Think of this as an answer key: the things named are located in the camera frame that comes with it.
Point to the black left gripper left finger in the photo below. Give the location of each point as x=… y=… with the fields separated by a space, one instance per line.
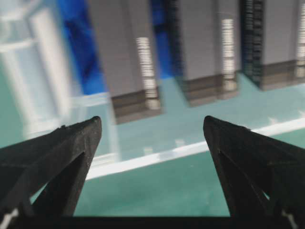
x=41 y=179

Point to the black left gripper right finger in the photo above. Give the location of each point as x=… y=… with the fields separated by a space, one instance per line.
x=263 y=179

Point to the black camera box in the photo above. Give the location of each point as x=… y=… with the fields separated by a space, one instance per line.
x=124 y=36
x=204 y=38
x=273 y=42

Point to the clear plastic storage case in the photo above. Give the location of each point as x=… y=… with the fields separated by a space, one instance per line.
x=39 y=92

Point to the green table cloth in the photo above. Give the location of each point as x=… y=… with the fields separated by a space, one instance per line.
x=161 y=166

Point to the blue cloth liner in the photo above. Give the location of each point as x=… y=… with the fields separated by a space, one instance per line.
x=78 y=31

